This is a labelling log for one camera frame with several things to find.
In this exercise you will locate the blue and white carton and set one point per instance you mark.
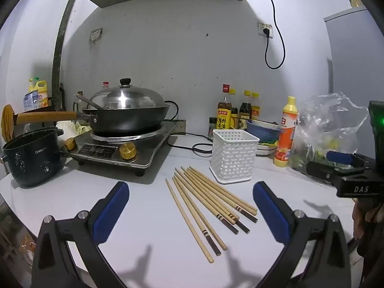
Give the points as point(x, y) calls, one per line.
point(30, 100)

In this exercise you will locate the dark blue electric pot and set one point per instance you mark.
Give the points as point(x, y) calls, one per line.
point(30, 159)

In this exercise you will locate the yellow label sauce bottle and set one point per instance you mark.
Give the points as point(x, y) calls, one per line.
point(255, 109)

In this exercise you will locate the cooking wine bottle red cap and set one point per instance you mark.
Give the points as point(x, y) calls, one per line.
point(225, 117)

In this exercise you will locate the dark vertical pipe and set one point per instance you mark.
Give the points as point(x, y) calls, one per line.
point(60, 51)

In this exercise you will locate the clear oil bottle red cap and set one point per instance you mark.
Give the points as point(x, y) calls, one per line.
point(105, 85)

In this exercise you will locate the white wall socket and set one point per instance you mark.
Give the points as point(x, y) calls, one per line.
point(96, 35)
point(265, 30)

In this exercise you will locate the clear plastic bag of vegetables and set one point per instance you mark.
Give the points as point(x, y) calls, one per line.
point(324, 126)

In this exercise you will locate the silver induction cooker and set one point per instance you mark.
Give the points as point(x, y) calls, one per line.
point(144, 153)

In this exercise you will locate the white plastic bag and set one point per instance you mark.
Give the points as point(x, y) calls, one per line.
point(64, 126)

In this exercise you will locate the person's right hand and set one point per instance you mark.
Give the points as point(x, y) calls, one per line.
point(358, 216)

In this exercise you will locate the dark soy sauce bottle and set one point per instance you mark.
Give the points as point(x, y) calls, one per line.
point(245, 108)

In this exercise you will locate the pale green cabbage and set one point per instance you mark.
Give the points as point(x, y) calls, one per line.
point(82, 127)

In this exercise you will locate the clear glass bottle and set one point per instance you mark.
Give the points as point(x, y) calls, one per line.
point(78, 103)

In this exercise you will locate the brown sauce bottle yellow cap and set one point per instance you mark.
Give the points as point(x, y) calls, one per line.
point(233, 96)

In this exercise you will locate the grey refrigerator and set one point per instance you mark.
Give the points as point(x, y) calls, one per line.
point(357, 57)

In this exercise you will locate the small spice jar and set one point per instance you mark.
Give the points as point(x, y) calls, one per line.
point(212, 126)

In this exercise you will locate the yellow detergent bottle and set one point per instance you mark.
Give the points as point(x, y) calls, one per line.
point(40, 91)

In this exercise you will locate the white perforated plastic basket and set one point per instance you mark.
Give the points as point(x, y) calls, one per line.
point(234, 156)

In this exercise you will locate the steel wok lid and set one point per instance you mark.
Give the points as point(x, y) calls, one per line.
point(129, 96)

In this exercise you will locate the blue bowl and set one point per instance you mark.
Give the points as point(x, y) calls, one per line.
point(264, 130)

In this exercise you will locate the metal ladle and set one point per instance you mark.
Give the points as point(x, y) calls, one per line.
point(90, 101)

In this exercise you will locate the orange dish soap bottle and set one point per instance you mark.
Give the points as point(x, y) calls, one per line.
point(285, 138)

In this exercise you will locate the white plate dark rim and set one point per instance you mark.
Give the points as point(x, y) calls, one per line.
point(265, 150)

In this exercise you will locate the pile of wooden chopsticks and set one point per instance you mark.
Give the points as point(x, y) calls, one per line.
point(210, 204)

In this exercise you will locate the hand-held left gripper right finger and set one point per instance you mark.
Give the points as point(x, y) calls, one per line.
point(270, 213)

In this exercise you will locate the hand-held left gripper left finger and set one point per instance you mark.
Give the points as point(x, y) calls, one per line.
point(111, 213)

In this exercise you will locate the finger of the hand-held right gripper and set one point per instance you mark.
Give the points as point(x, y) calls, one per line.
point(321, 171)
point(339, 157)

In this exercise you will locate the wooden spatula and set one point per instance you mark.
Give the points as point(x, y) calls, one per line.
point(7, 120)

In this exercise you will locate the yellow sponge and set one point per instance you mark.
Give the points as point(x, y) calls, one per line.
point(267, 141)

